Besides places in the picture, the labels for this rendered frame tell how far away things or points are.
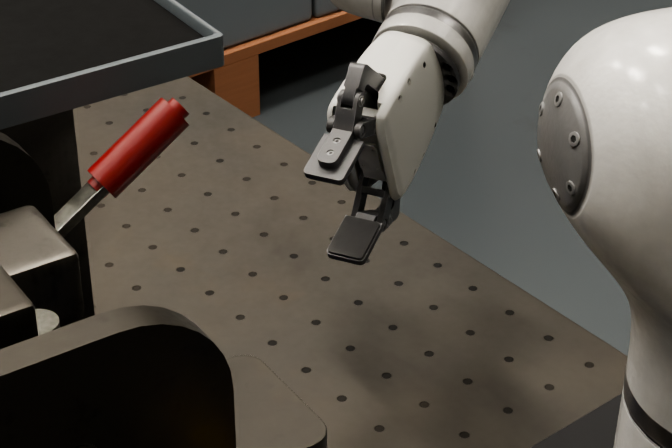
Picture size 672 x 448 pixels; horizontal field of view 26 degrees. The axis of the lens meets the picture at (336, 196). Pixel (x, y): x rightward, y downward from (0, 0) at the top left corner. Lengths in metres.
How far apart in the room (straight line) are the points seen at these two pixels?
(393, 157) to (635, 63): 0.47
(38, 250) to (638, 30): 0.28
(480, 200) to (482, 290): 1.48
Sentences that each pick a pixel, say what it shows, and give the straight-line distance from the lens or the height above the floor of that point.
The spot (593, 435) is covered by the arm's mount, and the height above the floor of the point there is 0.81.
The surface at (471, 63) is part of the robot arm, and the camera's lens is 1.17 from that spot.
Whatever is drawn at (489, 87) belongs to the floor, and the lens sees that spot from 3.30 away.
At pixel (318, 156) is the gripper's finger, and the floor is 0.98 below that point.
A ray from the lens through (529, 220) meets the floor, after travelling 2.82.
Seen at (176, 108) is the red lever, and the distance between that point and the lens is 0.73.
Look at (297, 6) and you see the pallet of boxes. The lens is 3.15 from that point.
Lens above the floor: 1.50
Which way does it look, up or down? 31 degrees down
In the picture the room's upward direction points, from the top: straight up
